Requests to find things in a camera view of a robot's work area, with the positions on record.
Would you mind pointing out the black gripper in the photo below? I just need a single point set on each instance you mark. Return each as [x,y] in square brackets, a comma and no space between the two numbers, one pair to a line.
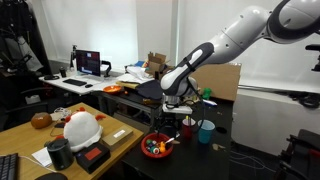
[173,106]

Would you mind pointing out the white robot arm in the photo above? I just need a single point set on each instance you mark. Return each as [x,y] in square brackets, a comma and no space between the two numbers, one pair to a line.
[289,22]

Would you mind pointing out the red plastic cup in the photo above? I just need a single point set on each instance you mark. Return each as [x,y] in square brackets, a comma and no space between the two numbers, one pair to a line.
[187,127]

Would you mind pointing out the front blue plastic cup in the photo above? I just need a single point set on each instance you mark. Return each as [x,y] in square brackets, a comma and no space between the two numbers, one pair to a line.
[205,131]

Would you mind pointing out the red bowl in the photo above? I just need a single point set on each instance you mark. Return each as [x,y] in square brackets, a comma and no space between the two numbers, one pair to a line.
[157,137]

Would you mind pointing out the colourful small toys in bowl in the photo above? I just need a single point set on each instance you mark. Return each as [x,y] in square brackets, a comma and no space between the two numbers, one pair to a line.
[155,147]

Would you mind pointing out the orange bowl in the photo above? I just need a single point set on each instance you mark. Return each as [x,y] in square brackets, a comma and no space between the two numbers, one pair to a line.
[112,89]

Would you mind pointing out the white plastic spoon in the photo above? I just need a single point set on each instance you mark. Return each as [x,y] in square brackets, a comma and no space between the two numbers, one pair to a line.
[172,140]

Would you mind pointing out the open cardboard box rear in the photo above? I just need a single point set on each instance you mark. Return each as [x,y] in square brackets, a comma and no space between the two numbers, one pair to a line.
[157,65]

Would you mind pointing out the tan cardboard box small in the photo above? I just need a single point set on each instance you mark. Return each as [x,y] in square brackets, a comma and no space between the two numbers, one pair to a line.
[117,137]

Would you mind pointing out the large cardboard box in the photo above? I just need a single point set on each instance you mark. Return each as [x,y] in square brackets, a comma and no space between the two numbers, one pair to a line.
[222,79]

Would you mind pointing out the white plush chicken toy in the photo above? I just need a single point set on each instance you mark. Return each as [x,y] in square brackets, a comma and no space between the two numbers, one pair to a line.
[81,129]

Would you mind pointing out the wooden desk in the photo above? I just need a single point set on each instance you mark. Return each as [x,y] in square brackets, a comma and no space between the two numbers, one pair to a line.
[78,151]

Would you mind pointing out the black monitor on desk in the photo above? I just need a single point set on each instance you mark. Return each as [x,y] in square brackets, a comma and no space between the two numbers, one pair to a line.
[88,62]

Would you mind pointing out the black keyboard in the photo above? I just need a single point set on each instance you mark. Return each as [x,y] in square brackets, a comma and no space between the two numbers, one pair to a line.
[75,82]

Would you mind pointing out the black cylindrical speaker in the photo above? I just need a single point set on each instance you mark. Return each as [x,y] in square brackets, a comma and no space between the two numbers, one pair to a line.
[60,153]

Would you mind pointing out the brown toy football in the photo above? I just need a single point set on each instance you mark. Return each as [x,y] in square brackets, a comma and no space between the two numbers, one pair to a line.
[41,120]

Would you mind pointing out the black office chair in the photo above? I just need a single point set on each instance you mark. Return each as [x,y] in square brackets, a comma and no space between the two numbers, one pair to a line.
[16,110]

